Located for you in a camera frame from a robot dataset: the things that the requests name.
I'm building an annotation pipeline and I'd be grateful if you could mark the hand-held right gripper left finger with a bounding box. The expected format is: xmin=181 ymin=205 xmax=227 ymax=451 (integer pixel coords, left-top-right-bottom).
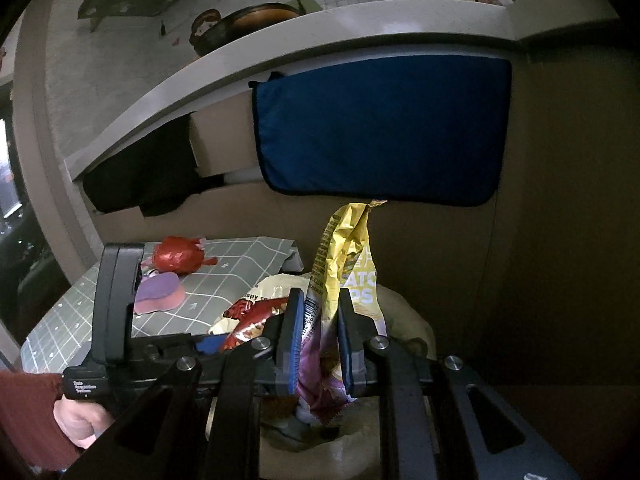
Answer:
xmin=62 ymin=287 xmax=306 ymax=480

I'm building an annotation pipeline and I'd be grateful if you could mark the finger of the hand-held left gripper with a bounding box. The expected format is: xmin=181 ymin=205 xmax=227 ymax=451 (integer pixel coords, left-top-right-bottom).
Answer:
xmin=195 ymin=332 xmax=228 ymax=356

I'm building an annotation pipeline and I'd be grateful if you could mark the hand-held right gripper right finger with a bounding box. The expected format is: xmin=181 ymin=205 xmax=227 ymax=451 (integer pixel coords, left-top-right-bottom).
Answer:
xmin=337 ymin=302 xmax=583 ymax=480

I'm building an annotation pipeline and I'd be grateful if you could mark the small red snack wrapper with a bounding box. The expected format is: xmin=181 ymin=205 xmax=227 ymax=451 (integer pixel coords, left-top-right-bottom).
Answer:
xmin=220 ymin=299 xmax=290 ymax=353

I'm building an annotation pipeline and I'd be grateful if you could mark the trash bin with beige bag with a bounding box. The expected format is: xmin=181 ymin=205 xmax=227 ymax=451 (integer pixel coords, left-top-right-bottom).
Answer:
xmin=260 ymin=280 xmax=436 ymax=480

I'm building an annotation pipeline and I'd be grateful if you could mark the small yellow snack packet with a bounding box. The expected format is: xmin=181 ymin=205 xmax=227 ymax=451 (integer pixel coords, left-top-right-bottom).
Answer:
xmin=299 ymin=200 xmax=388 ymax=426

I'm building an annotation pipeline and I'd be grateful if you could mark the person's left hand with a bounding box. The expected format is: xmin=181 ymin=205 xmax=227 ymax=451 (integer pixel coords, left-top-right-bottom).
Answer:
xmin=52 ymin=394 xmax=113 ymax=450

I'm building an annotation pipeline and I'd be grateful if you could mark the grey grid tablecloth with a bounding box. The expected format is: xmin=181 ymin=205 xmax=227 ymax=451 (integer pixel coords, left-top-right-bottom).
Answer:
xmin=20 ymin=236 xmax=304 ymax=376

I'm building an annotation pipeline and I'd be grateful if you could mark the crumpled red wrapper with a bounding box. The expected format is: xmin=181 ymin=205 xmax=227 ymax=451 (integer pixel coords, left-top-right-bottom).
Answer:
xmin=151 ymin=236 xmax=219 ymax=275

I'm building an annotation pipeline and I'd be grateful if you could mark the black cloth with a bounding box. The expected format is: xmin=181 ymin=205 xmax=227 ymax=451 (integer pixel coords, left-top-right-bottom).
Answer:
xmin=82 ymin=115 xmax=226 ymax=218

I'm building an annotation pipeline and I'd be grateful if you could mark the blue cloth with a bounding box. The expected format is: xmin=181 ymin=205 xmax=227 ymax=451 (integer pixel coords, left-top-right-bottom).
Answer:
xmin=248 ymin=55 xmax=513 ymax=207

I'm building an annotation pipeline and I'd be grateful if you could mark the white kitchen counter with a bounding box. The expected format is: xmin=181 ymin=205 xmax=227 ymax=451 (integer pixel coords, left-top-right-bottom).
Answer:
xmin=62 ymin=0 xmax=621 ymax=181

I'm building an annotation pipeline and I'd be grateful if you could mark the black wok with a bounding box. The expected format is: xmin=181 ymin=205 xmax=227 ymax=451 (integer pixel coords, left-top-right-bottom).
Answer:
xmin=192 ymin=2 xmax=301 ymax=56

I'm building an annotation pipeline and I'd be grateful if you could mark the brown-haired cartoon wall sticker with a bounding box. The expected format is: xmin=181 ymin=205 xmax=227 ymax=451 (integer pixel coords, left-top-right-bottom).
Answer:
xmin=190 ymin=8 xmax=223 ymax=53

